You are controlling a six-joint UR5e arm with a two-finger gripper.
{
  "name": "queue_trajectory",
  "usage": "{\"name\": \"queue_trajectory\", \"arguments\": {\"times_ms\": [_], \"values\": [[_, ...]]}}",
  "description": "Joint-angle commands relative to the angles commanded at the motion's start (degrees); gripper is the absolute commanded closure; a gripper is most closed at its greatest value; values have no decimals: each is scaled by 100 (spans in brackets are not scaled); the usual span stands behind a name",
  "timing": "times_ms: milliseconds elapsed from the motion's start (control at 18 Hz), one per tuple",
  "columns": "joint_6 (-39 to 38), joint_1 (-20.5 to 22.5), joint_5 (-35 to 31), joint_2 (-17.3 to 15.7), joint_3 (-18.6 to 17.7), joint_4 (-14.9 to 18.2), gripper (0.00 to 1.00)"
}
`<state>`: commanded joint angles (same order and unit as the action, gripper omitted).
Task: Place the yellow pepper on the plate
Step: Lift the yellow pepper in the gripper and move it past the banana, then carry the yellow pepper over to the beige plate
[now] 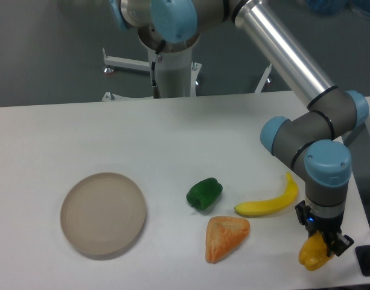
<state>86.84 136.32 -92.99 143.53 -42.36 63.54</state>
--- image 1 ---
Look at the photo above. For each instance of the green bell pepper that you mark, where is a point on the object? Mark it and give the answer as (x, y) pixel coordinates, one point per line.
(203, 194)

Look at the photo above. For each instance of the yellow banana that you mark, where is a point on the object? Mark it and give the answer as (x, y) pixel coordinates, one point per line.
(271, 206)

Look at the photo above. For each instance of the beige round plate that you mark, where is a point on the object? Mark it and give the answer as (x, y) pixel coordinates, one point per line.
(103, 215)

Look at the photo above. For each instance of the white side table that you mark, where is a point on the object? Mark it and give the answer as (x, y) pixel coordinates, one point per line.
(358, 142)

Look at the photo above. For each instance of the orange triangular bread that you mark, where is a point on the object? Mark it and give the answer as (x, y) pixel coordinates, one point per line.
(223, 235)

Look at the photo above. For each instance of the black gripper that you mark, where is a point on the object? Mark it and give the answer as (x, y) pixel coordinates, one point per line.
(327, 220)

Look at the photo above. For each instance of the black device at table edge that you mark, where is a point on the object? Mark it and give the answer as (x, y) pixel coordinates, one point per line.
(363, 257)

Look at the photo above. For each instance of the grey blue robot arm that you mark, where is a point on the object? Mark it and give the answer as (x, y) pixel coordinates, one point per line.
(307, 145)

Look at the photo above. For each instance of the yellow bell pepper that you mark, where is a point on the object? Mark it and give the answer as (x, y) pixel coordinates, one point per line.
(313, 254)

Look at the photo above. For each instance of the blue bag on floor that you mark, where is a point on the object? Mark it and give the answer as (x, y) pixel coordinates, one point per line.
(330, 8)

